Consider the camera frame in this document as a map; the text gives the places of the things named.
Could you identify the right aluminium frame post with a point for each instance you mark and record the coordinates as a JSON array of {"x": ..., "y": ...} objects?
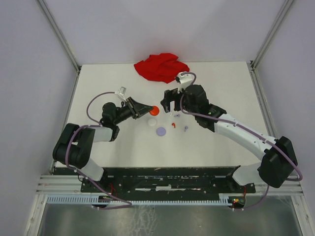
[{"x": 275, "y": 27}]

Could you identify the aluminium front frame rail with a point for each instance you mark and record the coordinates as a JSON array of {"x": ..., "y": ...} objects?
[{"x": 71, "y": 185}]

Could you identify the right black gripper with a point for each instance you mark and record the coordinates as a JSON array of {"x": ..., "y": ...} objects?
[{"x": 169, "y": 95}]

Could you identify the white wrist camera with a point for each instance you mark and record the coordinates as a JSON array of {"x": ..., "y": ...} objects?
[
  {"x": 121, "y": 93},
  {"x": 184, "y": 79}
]

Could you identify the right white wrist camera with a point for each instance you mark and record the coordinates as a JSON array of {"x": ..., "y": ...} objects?
[{"x": 184, "y": 79}]

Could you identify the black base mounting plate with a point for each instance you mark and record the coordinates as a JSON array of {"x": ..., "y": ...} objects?
[{"x": 170, "y": 184}]

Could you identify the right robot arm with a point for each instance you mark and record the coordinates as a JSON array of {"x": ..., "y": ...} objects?
[{"x": 277, "y": 159}]

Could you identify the red crumpled cloth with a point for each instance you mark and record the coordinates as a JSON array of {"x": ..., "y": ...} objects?
[{"x": 161, "y": 68}]

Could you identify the aluminium frame post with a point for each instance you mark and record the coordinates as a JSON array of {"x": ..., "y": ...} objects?
[
  {"x": 275, "y": 27},
  {"x": 42, "y": 4}
]

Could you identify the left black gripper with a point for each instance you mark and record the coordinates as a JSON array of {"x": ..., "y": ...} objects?
[{"x": 138, "y": 109}]

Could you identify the white earbud charging case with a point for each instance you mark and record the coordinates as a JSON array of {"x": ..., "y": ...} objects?
[{"x": 152, "y": 122}]

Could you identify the left aluminium frame post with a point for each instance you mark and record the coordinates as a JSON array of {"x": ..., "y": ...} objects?
[{"x": 42, "y": 4}]

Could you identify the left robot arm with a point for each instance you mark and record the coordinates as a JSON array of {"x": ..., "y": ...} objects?
[{"x": 74, "y": 146}]

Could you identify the purple earbud charging case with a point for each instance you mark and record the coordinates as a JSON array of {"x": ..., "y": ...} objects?
[{"x": 160, "y": 131}]

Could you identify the orange earbud charging case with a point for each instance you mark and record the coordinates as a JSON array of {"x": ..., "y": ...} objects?
[{"x": 154, "y": 111}]

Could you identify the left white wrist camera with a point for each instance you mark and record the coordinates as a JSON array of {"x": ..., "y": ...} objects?
[{"x": 121, "y": 93}]

